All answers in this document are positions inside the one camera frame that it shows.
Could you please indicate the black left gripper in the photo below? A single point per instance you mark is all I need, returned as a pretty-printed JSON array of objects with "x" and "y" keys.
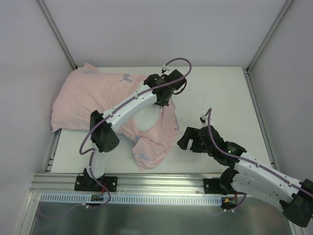
[{"x": 163, "y": 98}]

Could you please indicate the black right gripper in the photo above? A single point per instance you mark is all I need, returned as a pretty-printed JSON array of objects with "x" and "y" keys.
[{"x": 193, "y": 141}]

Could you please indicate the white pillow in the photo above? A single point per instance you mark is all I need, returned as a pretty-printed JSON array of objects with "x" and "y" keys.
[{"x": 148, "y": 118}]

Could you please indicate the blue and pink printed pillowcase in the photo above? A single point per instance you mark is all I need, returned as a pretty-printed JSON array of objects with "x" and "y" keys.
[{"x": 88, "y": 89}]

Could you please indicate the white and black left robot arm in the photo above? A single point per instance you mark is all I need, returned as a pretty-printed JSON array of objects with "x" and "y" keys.
[{"x": 155, "y": 90}]

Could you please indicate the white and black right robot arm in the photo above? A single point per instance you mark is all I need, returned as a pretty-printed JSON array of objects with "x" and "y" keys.
[{"x": 245, "y": 174}]

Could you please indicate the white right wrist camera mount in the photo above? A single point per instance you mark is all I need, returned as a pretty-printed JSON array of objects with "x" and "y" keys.
[{"x": 204, "y": 120}]

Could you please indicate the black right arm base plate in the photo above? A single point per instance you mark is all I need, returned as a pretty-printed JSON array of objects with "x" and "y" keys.
[{"x": 213, "y": 186}]

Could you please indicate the left aluminium frame post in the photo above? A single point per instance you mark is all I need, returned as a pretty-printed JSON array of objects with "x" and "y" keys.
[{"x": 51, "y": 23}]

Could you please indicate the aluminium frame post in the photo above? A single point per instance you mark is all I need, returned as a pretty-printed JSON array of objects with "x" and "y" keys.
[
  {"x": 280, "y": 16},
  {"x": 51, "y": 23}
]

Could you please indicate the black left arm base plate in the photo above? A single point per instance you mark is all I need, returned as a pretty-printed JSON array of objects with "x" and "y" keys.
[{"x": 85, "y": 183}]

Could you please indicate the right aluminium frame post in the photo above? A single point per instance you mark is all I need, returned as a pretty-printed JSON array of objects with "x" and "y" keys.
[{"x": 280, "y": 16}]

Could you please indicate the aluminium mounting rail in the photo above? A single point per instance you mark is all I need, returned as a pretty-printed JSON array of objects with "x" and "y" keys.
[{"x": 147, "y": 184}]

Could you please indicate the white slotted cable duct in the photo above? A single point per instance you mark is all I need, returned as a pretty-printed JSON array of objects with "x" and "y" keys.
[{"x": 131, "y": 199}]

